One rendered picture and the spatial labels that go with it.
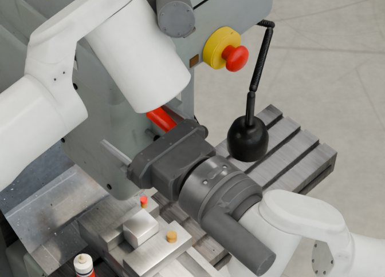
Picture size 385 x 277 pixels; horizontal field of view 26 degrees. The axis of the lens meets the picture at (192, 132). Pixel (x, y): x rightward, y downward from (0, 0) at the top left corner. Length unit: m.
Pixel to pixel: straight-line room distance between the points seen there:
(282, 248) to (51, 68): 0.41
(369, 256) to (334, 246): 0.06
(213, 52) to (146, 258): 0.77
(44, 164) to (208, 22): 0.99
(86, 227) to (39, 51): 1.20
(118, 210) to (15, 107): 1.22
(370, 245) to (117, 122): 0.49
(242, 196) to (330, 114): 2.45
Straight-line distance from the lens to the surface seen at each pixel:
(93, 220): 1.93
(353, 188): 3.24
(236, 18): 1.18
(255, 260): 0.98
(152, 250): 1.82
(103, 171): 1.50
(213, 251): 1.95
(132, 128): 1.39
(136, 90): 0.78
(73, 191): 2.07
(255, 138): 1.40
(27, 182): 2.02
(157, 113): 1.15
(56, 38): 0.74
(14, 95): 0.74
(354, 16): 3.90
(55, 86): 0.74
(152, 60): 0.77
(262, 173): 2.09
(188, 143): 1.10
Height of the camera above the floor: 2.58
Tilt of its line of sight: 50 degrees down
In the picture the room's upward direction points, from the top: straight up
